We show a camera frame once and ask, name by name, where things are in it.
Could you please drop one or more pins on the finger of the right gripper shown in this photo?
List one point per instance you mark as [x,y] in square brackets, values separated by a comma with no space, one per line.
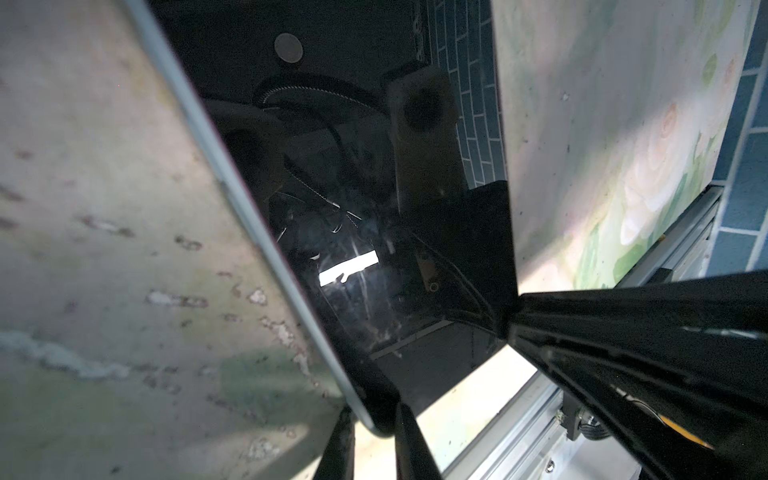
[730,303]
[673,429]

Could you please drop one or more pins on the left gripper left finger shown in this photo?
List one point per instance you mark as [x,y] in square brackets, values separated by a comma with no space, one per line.
[337,461]

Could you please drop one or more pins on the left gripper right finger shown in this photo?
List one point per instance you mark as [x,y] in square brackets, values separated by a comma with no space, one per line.
[414,460]

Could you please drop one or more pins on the black phone screen up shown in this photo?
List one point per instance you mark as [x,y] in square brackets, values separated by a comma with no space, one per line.
[344,120]

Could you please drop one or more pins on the aluminium front rail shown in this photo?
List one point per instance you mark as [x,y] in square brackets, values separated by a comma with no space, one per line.
[633,356]

